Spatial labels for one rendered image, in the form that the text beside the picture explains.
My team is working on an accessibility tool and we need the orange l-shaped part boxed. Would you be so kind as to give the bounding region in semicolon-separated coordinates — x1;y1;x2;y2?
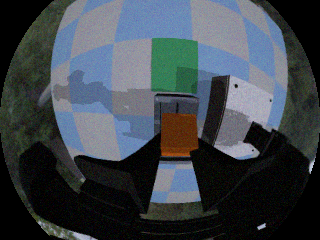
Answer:
160;113;199;156

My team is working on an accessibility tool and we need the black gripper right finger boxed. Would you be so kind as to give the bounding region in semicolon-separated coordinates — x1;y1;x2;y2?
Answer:
189;137;275;212

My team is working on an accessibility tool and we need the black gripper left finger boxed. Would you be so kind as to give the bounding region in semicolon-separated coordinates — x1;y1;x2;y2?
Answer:
73;133;161;215

